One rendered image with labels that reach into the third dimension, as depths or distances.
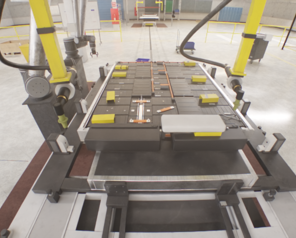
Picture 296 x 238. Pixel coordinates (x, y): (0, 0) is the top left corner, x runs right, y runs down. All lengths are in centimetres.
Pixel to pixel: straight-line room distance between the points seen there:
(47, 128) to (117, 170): 144
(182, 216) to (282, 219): 53
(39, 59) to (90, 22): 770
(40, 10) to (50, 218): 94
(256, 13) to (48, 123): 206
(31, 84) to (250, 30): 159
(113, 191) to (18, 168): 196
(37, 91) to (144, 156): 113
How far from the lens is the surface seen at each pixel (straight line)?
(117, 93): 155
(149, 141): 88
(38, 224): 107
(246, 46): 99
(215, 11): 105
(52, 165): 120
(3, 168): 285
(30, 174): 253
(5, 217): 233
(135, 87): 163
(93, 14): 917
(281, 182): 126
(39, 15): 74
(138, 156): 94
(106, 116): 119
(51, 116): 205
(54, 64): 77
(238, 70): 102
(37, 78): 162
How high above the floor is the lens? 171
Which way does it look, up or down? 37 degrees down
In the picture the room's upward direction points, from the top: straight up
